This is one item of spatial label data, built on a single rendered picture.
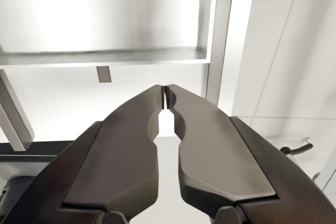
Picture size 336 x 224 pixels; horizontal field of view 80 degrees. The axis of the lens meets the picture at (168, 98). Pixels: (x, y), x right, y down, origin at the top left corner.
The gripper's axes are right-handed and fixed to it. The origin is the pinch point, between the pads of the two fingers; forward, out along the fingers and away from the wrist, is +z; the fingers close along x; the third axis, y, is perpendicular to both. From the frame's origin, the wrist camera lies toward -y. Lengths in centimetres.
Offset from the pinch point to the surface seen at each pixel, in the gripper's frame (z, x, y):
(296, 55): 101, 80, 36
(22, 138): 11.9, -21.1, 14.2
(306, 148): 92, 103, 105
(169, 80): 13.5, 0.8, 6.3
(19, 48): 13.3, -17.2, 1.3
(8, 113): 11.9, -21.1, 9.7
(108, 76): 13.5, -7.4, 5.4
